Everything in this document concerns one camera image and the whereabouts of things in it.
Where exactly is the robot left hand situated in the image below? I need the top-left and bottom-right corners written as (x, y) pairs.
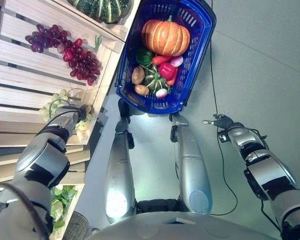
top-left (76, 104), bottom-right (90, 124)

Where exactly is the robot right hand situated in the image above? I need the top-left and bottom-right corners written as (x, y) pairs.
top-left (201, 113), bottom-right (235, 130)

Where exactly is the green grape bunch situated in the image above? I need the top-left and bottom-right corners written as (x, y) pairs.
top-left (38, 89), bottom-right (94, 133)

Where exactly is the blue plastic shopping basket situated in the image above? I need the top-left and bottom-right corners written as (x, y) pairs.
top-left (114, 0), bottom-right (218, 115)

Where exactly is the red grape bunch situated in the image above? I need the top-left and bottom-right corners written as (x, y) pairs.
top-left (24, 23), bottom-right (71, 54)
top-left (61, 37), bottom-right (102, 87)

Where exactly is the silver robot right leg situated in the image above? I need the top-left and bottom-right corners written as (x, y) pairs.
top-left (169, 113), bottom-right (214, 216)

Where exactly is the silver robot leg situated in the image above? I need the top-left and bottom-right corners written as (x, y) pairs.
top-left (169, 113), bottom-right (214, 216)
top-left (104, 98), bottom-right (136, 225)

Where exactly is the wooden crate with lettuce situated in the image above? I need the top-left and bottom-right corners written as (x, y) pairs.
top-left (0, 143), bottom-right (92, 240)

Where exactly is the brown potato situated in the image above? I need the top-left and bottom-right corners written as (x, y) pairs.
top-left (133, 84), bottom-right (150, 97)
top-left (131, 65), bottom-right (146, 85)

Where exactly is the slim orange chili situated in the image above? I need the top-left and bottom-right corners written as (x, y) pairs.
top-left (166, 66), bottom-right (179, 87)

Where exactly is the silver robot left leg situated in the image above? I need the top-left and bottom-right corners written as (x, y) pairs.
top-left (104, 98), bottom-right (136, 225)

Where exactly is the purple white onion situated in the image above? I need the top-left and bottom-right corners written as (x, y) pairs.
top-left (155, 87), bottom-right (169, 99)
top-left (169, 55), bottom-right (184, 68)

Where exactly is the small green sprig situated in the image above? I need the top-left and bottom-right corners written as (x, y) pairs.
top-left (93, 34), bottom-right (103, 53)

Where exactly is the wooden slatted crate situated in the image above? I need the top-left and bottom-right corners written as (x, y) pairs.
top-left (0, 0), bottom-right (126, 149)

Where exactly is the red bell pepper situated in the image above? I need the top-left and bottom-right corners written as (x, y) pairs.
top-left (157, 62), bottom-right (177, 81)

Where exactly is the small green striped squash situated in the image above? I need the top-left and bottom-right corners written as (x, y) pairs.
top-left (142, 64), bottom-right (171, 96)

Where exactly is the green bell pepper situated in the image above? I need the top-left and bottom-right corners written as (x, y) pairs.
top-left (135, 47), bottom-right (154, 67)

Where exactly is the red-orange carrot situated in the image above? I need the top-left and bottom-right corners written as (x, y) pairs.
top-left (151, 55), bottom-right (172, 67)

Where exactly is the wooden crate with pumpkin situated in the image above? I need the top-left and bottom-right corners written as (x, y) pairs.
top-left (52, 0), bottom-right (142, 43)

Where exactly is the green lettuce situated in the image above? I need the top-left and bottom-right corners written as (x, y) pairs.
top-left (49, 185), bottom-right (78, 231)

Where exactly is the large orange pumpkin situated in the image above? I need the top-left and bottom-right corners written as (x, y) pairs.
top-left (141, 15), bottom-right (191, 57)

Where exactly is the large dark green pumpkin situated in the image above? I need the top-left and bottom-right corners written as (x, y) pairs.
top-left (66, 0), bottom-right (131, 25)

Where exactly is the grey mesh pad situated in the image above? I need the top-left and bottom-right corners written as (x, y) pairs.
top-left (64, 210), bottom-right (91, 240)

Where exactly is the silver robot torso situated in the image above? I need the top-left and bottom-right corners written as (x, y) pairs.
top-left (84, 198), bottom-right (278, 240)

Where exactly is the black floor cable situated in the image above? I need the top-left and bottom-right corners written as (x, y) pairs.
top-left (209, 0), bottom-right (239, 217)

